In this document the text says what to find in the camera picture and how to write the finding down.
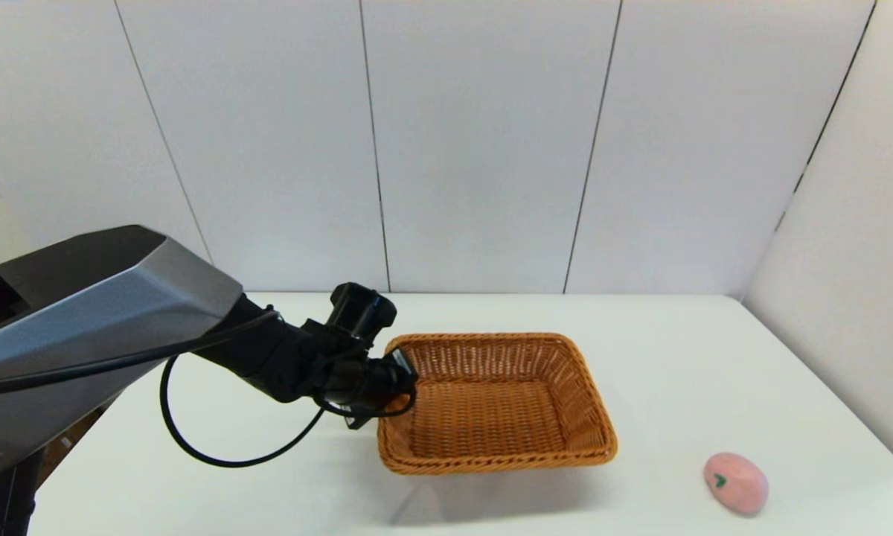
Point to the black and grey left robot arm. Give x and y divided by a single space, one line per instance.
97 313

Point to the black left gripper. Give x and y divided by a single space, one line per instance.
357 380

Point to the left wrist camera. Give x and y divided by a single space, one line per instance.
361 313

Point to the pink toy peach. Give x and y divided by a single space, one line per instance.
738 484

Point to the orange wicker basket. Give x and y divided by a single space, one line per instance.
491 417

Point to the brown cardboard box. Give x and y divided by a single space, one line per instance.
65 447

